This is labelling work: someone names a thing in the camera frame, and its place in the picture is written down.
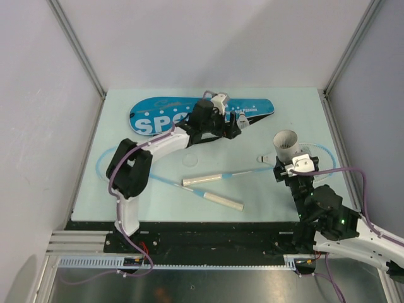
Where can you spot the white shuttlecock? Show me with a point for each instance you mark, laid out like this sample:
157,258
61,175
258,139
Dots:
242,121
269,159

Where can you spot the aluminium frame post right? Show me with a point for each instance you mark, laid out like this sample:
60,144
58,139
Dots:
358,35

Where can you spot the aluminium frame post left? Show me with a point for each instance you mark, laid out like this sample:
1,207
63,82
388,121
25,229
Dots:
76,45

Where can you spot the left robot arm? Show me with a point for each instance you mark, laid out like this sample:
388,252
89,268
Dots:
129,170

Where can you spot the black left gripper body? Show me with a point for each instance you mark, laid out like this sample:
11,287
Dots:
218,127

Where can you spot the white shuttlecock on bag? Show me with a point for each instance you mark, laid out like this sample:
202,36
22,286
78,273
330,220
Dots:
242,121

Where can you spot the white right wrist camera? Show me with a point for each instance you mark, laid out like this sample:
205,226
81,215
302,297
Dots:
300,162

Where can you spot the clear plastic tube lid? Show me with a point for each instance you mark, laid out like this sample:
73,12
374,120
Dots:
190,160

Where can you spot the aluminium frame post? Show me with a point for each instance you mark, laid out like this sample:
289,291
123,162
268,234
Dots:
76,45
358,35

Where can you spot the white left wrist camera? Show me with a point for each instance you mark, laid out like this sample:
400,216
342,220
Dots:
219,101

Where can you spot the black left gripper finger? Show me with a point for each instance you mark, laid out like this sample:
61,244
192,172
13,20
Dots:
232,125
234,131

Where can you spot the blue racket left side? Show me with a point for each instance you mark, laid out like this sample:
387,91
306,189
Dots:
203,194

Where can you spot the white cardboard shuttlecock tube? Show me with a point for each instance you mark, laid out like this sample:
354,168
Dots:
286,145

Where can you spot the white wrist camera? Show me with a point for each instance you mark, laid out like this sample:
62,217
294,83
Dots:
300,162
219,101

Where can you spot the white slotted cable duct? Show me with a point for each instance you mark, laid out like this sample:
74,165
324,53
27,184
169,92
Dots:
283,262

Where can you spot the blue sport racket bag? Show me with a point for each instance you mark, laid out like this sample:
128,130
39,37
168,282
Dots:
154,115

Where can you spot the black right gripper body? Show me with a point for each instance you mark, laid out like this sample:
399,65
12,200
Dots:
298,186

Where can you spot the blue racket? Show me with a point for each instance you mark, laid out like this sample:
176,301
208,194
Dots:
203,194
327,160

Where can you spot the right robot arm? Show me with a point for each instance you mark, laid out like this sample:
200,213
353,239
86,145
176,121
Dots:
331,227

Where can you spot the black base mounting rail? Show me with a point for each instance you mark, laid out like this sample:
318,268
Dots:
202,241

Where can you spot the blue racket right side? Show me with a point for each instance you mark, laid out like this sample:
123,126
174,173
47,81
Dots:
327,160

